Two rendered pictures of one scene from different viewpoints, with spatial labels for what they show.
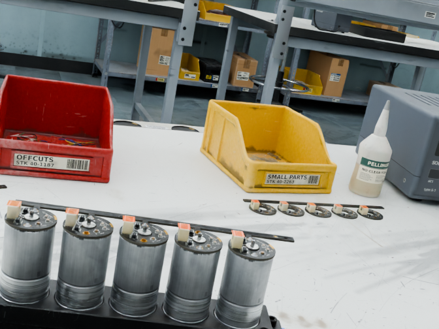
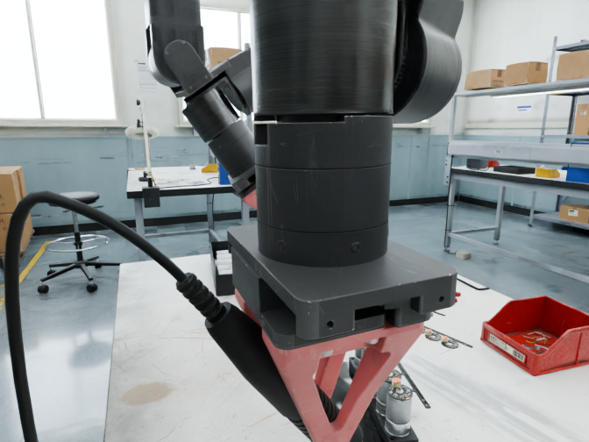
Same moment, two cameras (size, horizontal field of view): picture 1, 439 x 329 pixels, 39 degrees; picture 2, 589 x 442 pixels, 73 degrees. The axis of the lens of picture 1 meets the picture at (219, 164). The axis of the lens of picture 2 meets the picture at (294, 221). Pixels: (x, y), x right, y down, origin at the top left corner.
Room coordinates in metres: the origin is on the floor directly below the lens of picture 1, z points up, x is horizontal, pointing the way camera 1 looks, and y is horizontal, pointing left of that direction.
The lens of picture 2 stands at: (0.19, -0.37, 1.06)
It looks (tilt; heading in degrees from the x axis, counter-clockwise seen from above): 13 degrees down; 91
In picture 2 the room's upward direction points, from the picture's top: straight up
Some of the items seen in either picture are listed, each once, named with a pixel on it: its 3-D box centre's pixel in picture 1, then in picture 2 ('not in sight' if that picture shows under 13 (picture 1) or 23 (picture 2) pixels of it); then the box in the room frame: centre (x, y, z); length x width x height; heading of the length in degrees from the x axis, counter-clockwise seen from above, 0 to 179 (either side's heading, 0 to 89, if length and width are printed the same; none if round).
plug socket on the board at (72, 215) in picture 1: (73, 217); not in sight; (0.28, 0.07, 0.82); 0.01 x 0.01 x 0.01; 8
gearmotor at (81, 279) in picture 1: (82, 268); not in sight; (0.28, 0.06, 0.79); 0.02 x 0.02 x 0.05
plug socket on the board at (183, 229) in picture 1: (185, 232); not in sight; (0.28, 0.01, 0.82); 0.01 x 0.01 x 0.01; 8
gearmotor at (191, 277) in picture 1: (191, 282); (387, 395); (0.29, 0.00, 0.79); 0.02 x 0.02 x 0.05
